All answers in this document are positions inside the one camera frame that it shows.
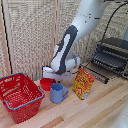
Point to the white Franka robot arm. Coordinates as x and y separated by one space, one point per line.
83 20

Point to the black toaster oven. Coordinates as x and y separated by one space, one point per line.
116 44

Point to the red plastic shopping basket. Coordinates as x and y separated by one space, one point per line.
23 110

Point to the blue mug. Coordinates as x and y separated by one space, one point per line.
56 95

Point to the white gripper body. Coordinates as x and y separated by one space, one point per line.
55 76

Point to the red bowl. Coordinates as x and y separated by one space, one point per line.
46 85

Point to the orange yellow food box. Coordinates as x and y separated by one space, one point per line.
83 83

